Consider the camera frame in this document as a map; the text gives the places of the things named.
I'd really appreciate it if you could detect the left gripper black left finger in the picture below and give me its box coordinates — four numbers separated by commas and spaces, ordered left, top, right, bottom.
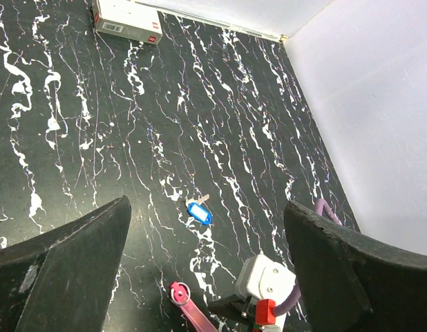
0, 196, 131, 331

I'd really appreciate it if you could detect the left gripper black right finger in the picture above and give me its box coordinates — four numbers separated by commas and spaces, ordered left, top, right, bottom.
284, 201, 427, 331

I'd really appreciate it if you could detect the pink strap keyring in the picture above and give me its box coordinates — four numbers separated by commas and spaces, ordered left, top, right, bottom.
169, 282, 218, 332

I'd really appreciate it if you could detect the key with blue tag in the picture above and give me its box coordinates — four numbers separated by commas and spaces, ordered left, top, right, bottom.
185, 194, 213, 225

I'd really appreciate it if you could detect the white small cardboard box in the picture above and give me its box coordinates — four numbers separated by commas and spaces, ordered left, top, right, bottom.
92, 0, 162, 45

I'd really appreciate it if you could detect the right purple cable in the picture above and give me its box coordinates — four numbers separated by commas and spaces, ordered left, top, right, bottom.
272, 197, 343, 317

